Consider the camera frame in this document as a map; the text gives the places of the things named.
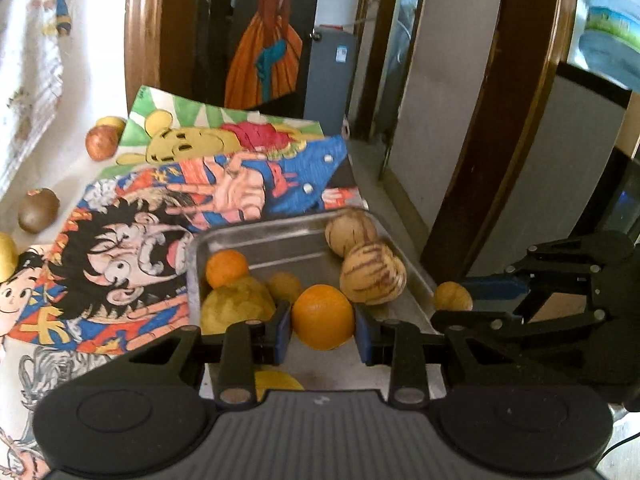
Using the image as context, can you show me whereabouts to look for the grey appliance with sticker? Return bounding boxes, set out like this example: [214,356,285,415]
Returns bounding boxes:
[304,26,358,136]

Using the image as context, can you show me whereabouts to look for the reddish passion fruit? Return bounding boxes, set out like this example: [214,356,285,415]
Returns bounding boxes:
[85,125,119,162]

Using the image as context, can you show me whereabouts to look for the yellow-green fruit by tray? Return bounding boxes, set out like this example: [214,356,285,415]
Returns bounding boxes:
[254,370,305,402]

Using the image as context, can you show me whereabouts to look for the small yellow fruit behind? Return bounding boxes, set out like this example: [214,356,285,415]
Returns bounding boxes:
[96,116,126,133]

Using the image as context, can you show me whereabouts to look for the metal tray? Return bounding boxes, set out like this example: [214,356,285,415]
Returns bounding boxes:
[186,208,433,396]

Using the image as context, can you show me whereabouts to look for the wooden door frame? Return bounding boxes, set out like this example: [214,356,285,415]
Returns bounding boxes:
[124,0,163,110]

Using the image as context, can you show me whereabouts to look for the yellow lemon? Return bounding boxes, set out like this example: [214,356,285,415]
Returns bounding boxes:
[0,232,18,282]

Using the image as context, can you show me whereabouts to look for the painting of orange-dressed figure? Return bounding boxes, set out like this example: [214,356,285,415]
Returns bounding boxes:
[193,0,318,118]

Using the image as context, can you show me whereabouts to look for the Luffy anime drawing mat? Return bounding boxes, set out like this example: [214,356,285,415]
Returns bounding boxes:
[10,136,360,356]

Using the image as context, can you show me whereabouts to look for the Winnie the Pooh drawing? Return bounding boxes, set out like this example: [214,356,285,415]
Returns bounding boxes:
[98,86,323,179]

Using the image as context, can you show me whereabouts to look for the small orange mandarin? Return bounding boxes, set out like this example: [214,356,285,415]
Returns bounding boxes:
[205,249,250,288]

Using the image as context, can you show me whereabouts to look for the small striped pepino melon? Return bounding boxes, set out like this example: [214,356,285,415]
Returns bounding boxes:
[324,209,378,258]

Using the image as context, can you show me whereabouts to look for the small green-brown fruit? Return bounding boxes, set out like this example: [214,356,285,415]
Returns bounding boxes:
[266,271,304,304]

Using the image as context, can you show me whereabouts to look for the white cartoon print cloth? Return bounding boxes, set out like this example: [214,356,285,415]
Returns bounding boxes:
[0,0,84,201]

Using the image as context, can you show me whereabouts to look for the brown kiwi fruit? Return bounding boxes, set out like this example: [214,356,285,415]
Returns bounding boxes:
[17,188,60,234]

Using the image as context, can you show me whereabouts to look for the small tan round fruit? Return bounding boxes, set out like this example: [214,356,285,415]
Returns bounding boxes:
[433,282,473,312]

